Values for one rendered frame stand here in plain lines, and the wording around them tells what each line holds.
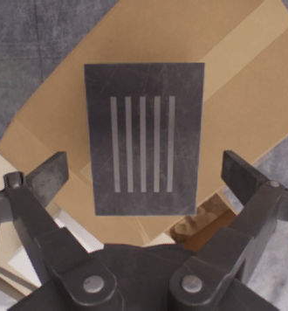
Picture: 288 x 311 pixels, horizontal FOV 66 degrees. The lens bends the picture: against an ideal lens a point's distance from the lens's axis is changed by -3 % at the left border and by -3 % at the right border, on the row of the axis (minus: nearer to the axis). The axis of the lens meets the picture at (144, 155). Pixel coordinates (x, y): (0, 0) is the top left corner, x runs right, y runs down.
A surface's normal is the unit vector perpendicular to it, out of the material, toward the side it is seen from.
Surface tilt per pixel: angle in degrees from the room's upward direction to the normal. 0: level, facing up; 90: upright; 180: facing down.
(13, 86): 0
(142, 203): 0
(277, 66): 0
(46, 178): 90
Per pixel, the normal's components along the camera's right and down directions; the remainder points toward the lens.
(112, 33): 0.00, 0.29
